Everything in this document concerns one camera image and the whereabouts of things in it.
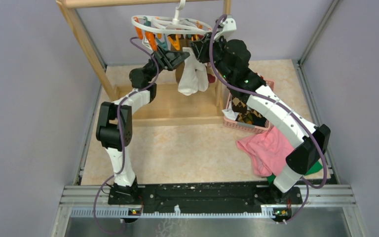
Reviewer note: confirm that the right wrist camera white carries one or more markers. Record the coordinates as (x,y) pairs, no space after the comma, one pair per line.
(224,27)

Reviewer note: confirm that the brown argyle sock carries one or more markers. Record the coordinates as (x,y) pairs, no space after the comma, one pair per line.
(245,114)

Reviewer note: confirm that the green cloth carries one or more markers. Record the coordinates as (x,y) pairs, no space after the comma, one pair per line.
(314,169)

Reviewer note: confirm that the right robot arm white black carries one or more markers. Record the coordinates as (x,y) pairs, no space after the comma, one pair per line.
(230,59)

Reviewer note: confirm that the white sock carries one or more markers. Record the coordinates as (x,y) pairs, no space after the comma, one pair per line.
(201,77)
(188,84)

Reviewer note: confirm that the pink cloth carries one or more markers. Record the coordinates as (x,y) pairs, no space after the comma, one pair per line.
(267,151)

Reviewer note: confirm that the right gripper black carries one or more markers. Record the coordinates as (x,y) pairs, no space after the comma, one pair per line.
(201,50)

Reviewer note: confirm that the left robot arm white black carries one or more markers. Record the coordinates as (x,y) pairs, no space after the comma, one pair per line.
(114,125)

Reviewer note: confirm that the white round clip hanger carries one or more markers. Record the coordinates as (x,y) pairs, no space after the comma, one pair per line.
(161,32)

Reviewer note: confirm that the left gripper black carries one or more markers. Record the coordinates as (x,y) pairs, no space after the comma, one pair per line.
(169,59)

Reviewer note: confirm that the purple striped tan sock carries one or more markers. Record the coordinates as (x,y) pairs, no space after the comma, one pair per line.
(211,78)

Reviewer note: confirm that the pink plastic basket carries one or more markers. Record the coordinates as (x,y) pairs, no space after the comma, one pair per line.
(234,123)

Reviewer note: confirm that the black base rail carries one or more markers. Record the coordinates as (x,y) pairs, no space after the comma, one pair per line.
(226,198)

